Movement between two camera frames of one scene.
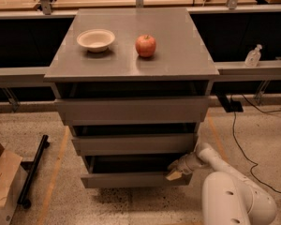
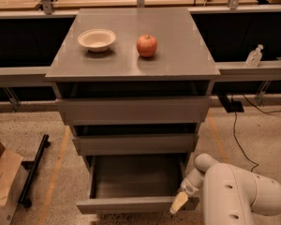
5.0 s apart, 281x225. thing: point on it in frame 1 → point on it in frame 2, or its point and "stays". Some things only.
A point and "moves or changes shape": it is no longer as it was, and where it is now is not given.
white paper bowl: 96,40 stays
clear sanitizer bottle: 253,56 stays
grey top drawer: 132,110 stays
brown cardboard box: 8,178 stays
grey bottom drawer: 140,171 moves or changes shape
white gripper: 184,166 → 188,186
